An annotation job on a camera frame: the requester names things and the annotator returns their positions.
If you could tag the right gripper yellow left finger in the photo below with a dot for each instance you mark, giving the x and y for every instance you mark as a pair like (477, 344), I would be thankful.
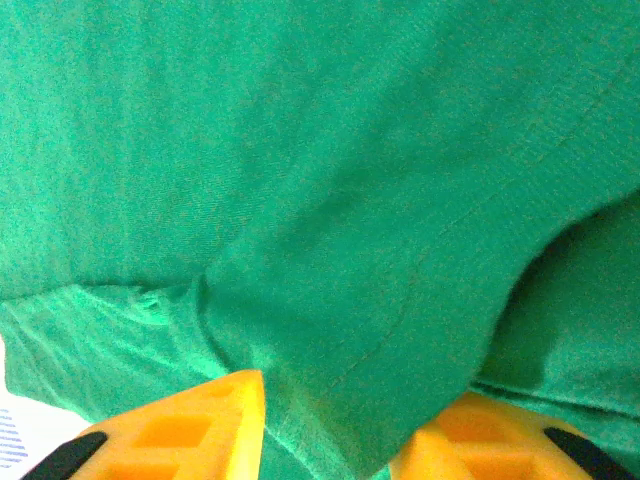
(200, 430)

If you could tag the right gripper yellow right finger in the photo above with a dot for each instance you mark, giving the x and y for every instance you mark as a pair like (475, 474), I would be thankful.
(490, 445)

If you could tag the green t-shirt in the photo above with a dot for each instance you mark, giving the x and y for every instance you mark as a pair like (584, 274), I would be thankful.
(320, 175)

